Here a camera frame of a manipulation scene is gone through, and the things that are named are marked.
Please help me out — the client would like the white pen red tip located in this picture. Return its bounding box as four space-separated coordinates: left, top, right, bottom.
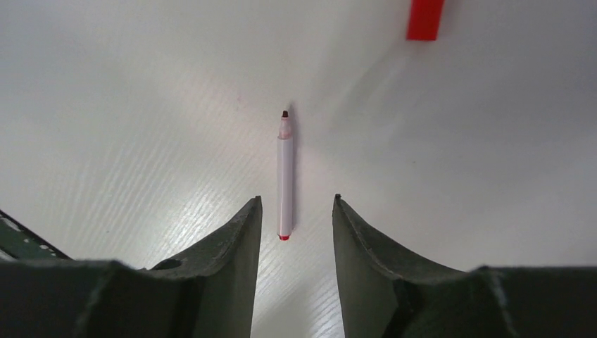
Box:
277 111 294 241

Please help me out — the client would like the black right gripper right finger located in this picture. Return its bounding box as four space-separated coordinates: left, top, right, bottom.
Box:
332 195 596 337

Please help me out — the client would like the red pen cap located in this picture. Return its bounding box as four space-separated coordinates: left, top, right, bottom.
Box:
406 0 445 42

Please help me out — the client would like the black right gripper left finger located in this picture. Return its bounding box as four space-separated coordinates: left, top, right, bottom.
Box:
1 197 263 337

